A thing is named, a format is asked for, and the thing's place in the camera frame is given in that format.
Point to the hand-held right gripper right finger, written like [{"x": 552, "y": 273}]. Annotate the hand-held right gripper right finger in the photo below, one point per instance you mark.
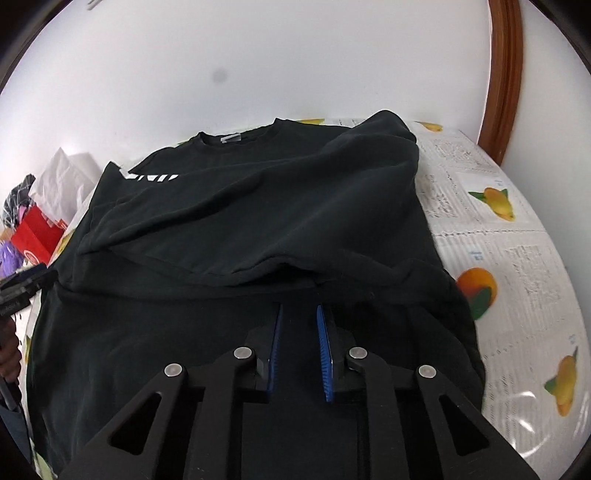
[{"x": 324, "y": 355}]

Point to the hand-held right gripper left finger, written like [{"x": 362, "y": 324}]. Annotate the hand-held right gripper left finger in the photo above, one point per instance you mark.
[{"x": 276, "y": 355}]

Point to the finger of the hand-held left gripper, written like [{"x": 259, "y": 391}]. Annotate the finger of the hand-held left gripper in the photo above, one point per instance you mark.
[{"x": 39, "y": 278}]

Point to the black t-shirt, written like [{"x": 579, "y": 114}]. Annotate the black t-shirt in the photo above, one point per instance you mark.
[{"x": 258, "y": 217}]

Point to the person's left hand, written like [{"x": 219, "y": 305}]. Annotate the person's left hand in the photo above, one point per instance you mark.
[{"x": 9, "y": 350}]

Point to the purple plastic item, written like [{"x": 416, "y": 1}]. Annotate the purple plastic item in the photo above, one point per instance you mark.
[{"x": 9, "y": 258}]

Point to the red shopping bag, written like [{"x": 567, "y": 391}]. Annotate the red shopping bag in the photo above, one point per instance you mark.
[{"x": 34, "y": 233}]

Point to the dark patterned cloth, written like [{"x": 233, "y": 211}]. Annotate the dark patterned cloth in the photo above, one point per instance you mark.
[{"x": 18, "y": 194}]

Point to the white plastic bag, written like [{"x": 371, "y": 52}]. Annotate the white plastic bag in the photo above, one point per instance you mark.
[{"x": 60, "y": 184}]

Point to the fruit print tablecloth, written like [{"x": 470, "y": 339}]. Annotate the fruit print tablecloth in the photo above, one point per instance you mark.
[{"x": 512, "y": 277}]

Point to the brown wooden door frame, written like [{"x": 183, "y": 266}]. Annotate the brown wooden door frame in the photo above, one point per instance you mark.
[{"x": 503, "y": 83}]

